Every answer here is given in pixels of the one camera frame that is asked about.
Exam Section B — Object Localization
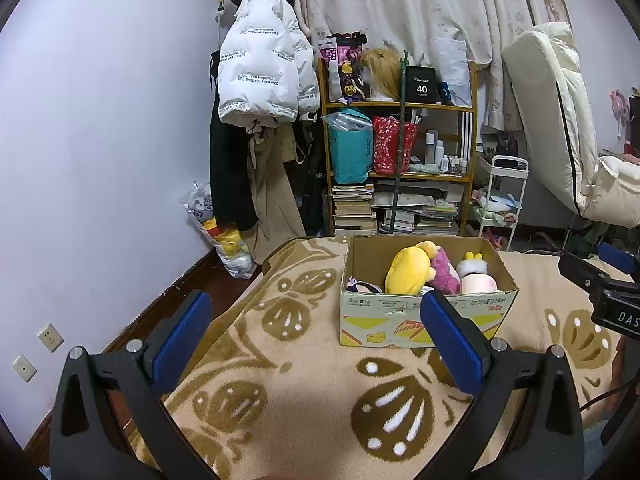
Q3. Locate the green pole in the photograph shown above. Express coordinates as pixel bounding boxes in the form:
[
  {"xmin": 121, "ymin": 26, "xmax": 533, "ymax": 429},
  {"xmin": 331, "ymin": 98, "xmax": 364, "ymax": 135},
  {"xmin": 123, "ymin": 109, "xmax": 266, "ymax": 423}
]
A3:
[{"xmin": 390, "ymin": 50, "xmax": 409, "ymax": 235}]

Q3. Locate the white reclining chair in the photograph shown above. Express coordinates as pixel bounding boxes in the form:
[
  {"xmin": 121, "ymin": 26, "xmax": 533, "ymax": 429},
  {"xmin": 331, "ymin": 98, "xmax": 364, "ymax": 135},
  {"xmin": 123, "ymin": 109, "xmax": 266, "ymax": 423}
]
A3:
[{"xmin": 502, "ymin": 22, "xmax": 639, "ymax": 229}]

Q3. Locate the white trolley cart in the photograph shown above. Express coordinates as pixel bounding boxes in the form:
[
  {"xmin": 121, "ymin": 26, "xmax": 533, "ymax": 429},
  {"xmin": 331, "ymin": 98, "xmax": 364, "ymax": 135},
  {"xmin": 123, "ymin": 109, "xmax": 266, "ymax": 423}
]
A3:
[{"xmin": 471, "ymin": 155, "xmax": 529, "ymax": 252}]

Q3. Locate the wall socket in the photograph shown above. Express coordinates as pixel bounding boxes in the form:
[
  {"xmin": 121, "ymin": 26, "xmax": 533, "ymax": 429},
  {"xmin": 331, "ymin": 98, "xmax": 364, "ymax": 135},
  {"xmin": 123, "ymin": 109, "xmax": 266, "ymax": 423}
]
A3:
[
  {"xmin": 38, "ymin": 323, "xmax": 64, "ymax": 353},
  {"xmin": 12, "ymin": 356, "xmax": 37, "ymax": 382}
]

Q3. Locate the stack of books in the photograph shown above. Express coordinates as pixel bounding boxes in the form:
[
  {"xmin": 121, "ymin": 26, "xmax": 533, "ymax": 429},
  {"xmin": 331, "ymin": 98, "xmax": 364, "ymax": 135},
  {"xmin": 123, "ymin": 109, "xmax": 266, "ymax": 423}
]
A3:
[{"xmin": 331, "ymin": 183, "xmax": 378, "ymax": 236}]

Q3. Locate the yellow plush toy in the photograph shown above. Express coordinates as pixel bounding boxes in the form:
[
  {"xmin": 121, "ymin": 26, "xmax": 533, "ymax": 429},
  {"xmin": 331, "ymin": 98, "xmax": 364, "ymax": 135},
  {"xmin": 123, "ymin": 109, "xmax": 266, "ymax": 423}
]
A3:
[{"xmin": 384, "ymin": 240, "xmax": 437, "ymax": 296}]

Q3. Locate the floral curtain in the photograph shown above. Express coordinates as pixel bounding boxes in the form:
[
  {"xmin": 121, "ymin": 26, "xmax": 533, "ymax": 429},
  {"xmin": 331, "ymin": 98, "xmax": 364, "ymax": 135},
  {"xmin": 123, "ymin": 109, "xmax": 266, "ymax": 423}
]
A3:
[{"xmin": 300, "ymin": 0, "xmax": 570, "ymax": 131}]

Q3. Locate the wooden bookshelf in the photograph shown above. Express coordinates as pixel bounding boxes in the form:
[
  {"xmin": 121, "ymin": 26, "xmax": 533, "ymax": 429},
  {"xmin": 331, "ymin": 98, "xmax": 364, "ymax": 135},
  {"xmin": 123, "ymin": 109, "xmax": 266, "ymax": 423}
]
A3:
[{"xmin": 317, "ymin": 58, "xmax": 478, "ymax": 236}]

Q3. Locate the white puffer jacket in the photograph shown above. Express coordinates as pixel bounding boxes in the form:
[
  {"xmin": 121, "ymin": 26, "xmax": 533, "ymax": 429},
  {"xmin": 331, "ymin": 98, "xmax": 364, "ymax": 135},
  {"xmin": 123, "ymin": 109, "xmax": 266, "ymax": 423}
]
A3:
[{"xmin": 217, "ymin": 0, "xmax": 320, "ymax": 129}]

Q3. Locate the pink square plush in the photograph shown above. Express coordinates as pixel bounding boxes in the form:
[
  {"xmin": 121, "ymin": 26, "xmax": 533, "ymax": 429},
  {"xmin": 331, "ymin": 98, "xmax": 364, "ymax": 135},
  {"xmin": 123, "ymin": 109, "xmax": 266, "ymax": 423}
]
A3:
[{"xmin": 461, "ymin": 273, "xmax": 498, "ymax": 295}]

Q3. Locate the white haired plush doll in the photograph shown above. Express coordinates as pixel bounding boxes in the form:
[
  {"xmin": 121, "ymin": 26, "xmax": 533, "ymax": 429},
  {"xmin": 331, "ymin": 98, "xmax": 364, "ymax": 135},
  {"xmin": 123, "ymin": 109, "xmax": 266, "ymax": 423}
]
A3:
[{"xmin": 345, "ymin": 278, "xmax": 383, "ymax": 294}]

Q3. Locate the teal shopping bag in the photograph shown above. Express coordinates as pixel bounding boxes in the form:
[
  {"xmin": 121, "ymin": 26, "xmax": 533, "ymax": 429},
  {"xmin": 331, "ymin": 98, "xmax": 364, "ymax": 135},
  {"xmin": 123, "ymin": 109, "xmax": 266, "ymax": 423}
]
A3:
[{"xmin": 322, "ymin": 108, "xmax": 373, "ymax": 184}]

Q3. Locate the white fluffy plush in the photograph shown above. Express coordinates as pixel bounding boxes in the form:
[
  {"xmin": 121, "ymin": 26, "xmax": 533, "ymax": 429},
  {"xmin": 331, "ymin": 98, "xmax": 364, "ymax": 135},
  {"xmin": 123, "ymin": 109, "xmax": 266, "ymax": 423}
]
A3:
[{"xmin": 456, "ymin": 252, "xmax": 488, "ymax": 278}]

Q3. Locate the beige patterned blanket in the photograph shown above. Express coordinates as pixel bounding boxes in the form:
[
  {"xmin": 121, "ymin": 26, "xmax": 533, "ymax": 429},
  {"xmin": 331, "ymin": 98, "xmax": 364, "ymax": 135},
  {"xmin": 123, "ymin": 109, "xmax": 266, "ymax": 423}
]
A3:
[{"xmin": 127, "ymin": 235, "xmax": 632, "ymax": 480}]

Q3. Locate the black box with 40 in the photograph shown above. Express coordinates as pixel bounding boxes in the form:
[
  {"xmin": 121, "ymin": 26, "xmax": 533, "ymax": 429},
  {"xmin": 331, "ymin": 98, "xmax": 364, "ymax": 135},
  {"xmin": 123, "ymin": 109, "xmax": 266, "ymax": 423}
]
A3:
[{"xmin": 405, "ymin": 66, "xmax": 439, "ymax": 104}]

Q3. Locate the blond wig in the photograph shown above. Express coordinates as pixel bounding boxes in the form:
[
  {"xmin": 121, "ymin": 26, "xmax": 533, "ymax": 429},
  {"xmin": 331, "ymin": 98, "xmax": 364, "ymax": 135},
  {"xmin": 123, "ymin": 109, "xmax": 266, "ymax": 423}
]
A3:
[{"xmin": 361, "ymin": 48, "xmax": 400, "ymax": 102}]

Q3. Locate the red gift bag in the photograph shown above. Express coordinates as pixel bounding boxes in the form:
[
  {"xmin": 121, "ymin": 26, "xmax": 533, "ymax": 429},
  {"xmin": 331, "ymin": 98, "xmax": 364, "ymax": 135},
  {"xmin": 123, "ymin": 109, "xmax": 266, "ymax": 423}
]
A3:
[{"xmin": 372, "ymin": 116, "xmax": 419, "ymax": 176}]

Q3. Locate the plastic bag of toys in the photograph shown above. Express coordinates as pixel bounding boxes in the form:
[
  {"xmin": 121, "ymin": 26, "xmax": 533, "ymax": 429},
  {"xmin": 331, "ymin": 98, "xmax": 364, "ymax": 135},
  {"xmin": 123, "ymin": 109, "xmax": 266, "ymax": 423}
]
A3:
[{"xmin": 180, "ymin": 181, "xmax": 257, "ymax": 280}]

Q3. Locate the black coat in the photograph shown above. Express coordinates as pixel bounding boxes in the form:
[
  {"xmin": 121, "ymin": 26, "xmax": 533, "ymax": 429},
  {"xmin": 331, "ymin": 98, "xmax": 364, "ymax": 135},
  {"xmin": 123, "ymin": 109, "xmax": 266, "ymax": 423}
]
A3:
[{"xmin": 209, "ymin": 50, "xmax": 257, "ymax": 232}]

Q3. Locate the wall socket lower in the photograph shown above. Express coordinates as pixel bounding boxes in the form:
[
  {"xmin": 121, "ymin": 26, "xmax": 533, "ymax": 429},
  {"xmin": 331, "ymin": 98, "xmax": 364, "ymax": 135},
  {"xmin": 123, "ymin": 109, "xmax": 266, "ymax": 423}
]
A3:
[{"xmin": 12, "ymin": 356, "xmax": 37, "ymax": 382}]

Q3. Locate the pink plush bear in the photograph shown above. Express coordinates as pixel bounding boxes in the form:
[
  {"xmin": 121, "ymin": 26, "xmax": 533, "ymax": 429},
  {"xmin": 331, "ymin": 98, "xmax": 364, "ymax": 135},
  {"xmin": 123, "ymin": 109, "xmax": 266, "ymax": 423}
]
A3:
[{"xmin": 430, "ymin": 247, "xmax": 461, "ymax": 295}]

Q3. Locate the cardboard box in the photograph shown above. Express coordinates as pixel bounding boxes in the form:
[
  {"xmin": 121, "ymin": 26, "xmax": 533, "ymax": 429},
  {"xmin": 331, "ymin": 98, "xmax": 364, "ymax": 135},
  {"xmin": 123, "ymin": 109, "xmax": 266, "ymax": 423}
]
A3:
[{"xmin": 340, "ymin": 235, "xmax": 518, "ymax": 349}]

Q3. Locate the beige trench coat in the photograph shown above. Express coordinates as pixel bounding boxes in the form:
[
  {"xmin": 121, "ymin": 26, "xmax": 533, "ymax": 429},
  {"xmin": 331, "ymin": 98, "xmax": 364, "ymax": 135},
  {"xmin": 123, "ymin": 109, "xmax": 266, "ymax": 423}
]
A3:
[{"xmin": 242, "ymin": 129, "xmax": 305, "ymax": 264}]

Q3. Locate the person's right hand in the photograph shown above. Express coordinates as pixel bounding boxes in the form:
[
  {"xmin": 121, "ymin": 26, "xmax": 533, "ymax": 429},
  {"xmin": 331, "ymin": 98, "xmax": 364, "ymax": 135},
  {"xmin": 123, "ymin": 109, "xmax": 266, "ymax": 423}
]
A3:
[{"xmin": 611, "ymin": 336, "xmax": 639, "ymax": 389}]

